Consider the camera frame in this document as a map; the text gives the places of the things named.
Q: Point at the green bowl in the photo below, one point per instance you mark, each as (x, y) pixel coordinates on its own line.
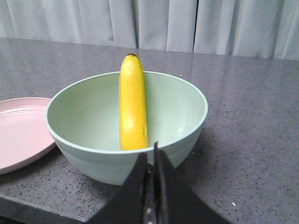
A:
(83, 120)

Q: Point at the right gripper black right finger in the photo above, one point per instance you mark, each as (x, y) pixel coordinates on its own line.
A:
(176, 202)

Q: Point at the pale green curtain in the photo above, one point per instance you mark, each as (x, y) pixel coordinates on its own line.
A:
(255, 28)

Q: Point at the yellow banana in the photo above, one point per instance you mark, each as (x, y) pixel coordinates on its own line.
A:
(133, 122)

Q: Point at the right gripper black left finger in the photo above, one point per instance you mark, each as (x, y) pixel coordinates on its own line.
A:
(125, 207)

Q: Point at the pink plate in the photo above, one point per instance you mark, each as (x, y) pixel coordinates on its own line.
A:
(24, 137)

